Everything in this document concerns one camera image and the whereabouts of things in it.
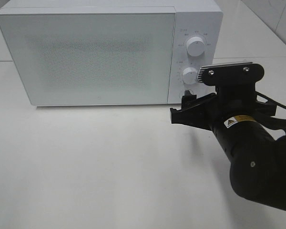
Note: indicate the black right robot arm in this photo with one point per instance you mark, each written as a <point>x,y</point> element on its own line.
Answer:
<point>253,140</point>

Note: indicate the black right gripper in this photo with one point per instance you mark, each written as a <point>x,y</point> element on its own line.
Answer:
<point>230,110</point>

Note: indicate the white microwave knob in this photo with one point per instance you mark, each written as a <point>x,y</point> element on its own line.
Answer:
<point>195,46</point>
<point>189,75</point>

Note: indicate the white microwave door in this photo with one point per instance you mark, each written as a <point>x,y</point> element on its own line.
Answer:
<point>91,59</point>

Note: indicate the white round door button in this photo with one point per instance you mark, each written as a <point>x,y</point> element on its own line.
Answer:
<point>181,94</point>

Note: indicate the white microwave oven body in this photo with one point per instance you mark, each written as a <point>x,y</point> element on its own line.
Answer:
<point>192,18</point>

